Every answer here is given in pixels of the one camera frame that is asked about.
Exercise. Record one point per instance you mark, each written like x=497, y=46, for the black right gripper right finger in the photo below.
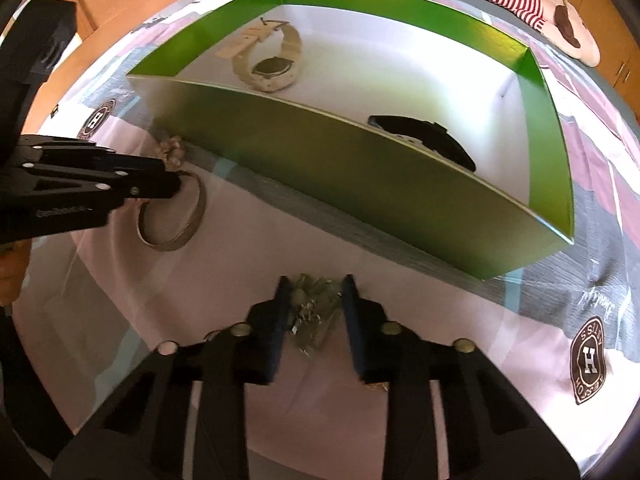
x=364, y=321

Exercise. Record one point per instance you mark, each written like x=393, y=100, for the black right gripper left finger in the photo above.
x=269, y=321

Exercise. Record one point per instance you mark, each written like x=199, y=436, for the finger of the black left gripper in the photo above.
x=140, y=177

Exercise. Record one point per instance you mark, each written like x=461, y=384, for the green stone jewelry cluster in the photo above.
x=315, y=303

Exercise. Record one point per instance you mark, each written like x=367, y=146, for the silver bangle with charm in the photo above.
x=168, y=224

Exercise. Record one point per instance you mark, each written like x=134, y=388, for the person's left hand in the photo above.
x=13, y=266

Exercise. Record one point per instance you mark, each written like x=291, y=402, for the small gold earring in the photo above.
x=379, y=386

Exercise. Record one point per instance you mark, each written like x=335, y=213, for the cream wrist watch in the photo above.
x=271, y=73

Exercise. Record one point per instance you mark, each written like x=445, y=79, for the patchwork bed sheet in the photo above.
x=565, y=330

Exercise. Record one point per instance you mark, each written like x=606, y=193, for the black wrist watch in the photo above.
x=431, y=135

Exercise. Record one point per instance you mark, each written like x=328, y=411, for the green cardboard box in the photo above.
x=412, y=58

